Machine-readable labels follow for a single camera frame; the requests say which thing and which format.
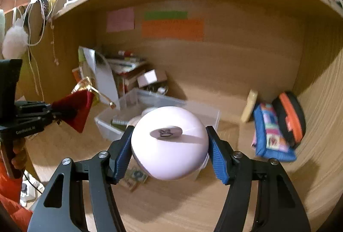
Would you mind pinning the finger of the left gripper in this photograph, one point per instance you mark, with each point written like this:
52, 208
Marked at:
63, 113

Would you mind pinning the red cloth pouch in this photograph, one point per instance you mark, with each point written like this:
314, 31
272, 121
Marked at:
82, 102

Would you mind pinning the glass bowl with trinkets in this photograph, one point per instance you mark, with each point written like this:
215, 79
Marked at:
159, 88

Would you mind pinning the stack of books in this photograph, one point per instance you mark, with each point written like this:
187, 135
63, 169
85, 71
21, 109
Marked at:
126, 69

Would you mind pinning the orange sleeve forearm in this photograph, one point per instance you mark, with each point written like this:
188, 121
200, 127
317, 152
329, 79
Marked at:
10, 190

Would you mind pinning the green sticky note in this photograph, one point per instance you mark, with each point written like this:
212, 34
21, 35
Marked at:
165, 15

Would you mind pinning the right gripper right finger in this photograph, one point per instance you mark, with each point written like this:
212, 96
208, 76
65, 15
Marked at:
278, 206

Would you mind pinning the white folded paper stand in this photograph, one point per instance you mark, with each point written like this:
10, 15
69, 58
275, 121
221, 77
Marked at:
96, 76

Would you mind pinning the white fluffy pompom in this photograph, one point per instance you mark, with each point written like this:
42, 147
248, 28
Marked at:
15, 43

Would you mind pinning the clear plastic storage bin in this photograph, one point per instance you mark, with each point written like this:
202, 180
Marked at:
112, 122

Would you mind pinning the blue patchwork pouch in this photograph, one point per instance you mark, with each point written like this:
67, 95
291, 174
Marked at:
268, 141

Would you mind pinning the white cloth pouch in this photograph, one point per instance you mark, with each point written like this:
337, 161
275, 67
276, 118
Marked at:
136, 114

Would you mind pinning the orange paper note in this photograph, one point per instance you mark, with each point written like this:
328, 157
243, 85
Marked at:
178, 29

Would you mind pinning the black orange zip case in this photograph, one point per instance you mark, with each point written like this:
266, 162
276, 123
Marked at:
291, 118

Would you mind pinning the white pink small box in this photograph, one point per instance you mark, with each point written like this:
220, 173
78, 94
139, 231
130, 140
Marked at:
151, 77

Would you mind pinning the left hand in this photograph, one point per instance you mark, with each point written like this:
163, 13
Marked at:
20, 158

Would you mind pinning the pink sticky note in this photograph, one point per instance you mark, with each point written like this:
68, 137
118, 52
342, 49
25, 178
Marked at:
120, 20

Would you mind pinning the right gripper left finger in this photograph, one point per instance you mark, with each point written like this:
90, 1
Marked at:
61, 206

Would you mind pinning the cream lotion bottle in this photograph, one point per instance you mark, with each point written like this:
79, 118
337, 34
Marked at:
248, 109

